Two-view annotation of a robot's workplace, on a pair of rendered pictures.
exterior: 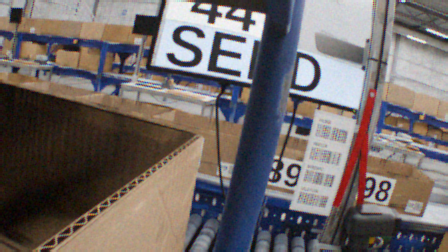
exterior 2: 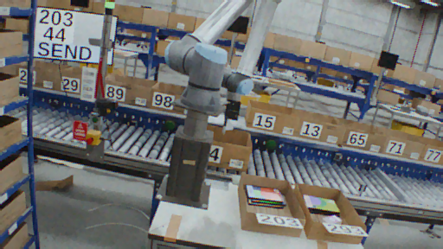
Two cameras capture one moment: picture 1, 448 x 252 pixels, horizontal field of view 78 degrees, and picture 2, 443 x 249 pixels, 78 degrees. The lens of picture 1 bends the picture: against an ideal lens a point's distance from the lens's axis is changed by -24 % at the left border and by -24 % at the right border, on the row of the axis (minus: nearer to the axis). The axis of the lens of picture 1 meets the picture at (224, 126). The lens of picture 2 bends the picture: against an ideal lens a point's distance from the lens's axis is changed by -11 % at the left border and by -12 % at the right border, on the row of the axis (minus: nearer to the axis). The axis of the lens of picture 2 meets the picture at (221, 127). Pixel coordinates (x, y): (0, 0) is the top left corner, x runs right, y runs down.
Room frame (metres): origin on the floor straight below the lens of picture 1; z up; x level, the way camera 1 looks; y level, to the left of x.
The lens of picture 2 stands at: (-1.12, -0.71, 1.58)
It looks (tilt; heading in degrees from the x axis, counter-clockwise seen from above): 18 degrees down; 350
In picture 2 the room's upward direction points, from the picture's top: 12 degrees clockwise
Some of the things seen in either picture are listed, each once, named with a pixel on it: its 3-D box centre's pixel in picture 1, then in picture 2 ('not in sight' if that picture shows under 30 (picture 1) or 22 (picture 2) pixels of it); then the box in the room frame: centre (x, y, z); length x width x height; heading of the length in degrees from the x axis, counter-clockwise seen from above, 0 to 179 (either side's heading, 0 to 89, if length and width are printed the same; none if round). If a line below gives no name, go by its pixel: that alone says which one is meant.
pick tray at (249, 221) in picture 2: not in sight; (268, 202); (0.16, -1.24, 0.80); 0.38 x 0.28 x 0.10; 174
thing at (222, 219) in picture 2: not in sight; (260, 217); (0.12, -1.21, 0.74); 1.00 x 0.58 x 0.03; 82
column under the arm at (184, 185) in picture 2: not in sight; (189, 163); (0.26, -0.83, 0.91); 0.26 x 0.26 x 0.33; 82
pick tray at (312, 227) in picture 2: not in sight; (325, 211); (0.12, -1.56, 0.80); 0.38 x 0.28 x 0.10; 174
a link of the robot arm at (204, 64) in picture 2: not in sight; (207, 64); (0.27, -0.83, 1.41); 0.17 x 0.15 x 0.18; 37
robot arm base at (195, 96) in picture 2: not in sight; (202, 93); (0.26, -0.83, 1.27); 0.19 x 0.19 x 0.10
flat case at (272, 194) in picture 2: not in sight; (263, 194); (0.27, -1.25, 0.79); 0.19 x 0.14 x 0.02; 86
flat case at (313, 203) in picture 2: not in sight; (320, 204); (0.21, -1.57, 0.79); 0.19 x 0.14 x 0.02; 80
